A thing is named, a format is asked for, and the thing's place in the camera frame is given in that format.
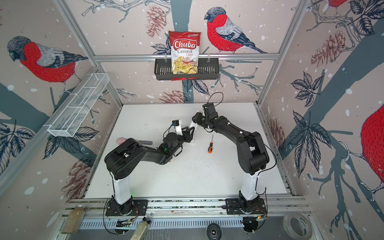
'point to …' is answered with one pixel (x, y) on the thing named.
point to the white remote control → (193, 124)
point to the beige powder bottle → (140, 231)
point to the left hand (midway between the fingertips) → (192, 128)
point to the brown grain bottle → (74, 220)
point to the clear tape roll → (298, 226)
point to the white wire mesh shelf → (70, 120)
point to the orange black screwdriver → (210, 150)
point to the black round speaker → (214, 231)
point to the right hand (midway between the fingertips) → (192, 121)
